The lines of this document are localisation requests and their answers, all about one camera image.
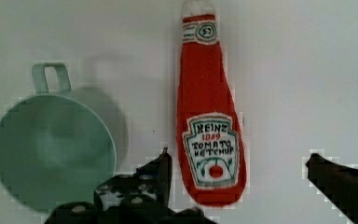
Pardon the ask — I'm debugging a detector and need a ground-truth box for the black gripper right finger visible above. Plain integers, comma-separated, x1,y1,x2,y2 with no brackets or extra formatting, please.
305,153,358,224

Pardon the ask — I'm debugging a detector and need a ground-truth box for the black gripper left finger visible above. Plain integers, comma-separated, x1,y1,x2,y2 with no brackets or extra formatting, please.
44,148,217,224

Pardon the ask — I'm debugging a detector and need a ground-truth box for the red ketchup bottle toy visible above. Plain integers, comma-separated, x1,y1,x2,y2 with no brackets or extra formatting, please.
176,0,247,207

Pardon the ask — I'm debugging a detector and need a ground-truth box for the green mug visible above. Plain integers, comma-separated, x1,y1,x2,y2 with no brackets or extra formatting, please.
0,63,128,213

